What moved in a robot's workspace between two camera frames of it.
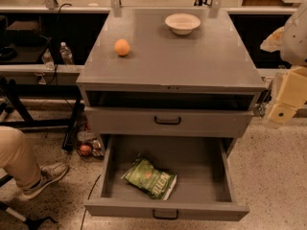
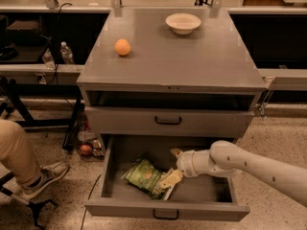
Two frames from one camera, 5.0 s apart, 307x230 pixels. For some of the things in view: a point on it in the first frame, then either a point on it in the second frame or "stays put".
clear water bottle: x=66 y=54 stays put
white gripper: x=295 y=40 to x=184 y=163
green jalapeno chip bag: x=144 y=174 stays put
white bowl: x=182 y=23 stays put
